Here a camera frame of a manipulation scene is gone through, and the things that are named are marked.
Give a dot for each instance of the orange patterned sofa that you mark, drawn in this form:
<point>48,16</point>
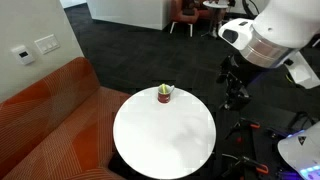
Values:
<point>50,126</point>

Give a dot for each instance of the orange chair with white legs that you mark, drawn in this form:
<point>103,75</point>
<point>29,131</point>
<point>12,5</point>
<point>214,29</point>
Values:
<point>186,17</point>

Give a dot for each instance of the white light switch plate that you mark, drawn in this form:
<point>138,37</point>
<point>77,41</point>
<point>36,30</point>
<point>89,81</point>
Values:
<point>46,44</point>

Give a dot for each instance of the black camera tripod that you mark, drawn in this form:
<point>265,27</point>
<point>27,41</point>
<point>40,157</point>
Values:
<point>235,90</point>

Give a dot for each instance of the red and white mug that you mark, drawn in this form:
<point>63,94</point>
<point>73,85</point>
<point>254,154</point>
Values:
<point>164,97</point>

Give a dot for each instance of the yellow-green highlighter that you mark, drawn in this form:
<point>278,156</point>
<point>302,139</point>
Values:
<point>164,88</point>

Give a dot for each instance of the white counter block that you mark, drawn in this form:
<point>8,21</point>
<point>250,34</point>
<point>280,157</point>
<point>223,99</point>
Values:
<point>133,13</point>

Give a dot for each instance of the white wall thermostat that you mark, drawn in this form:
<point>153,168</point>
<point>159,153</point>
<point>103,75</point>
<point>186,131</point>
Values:
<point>22,55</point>

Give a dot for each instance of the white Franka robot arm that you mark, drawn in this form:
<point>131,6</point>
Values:
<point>283,23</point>

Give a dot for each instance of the small round white side table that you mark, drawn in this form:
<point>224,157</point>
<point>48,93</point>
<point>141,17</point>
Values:
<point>215,4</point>

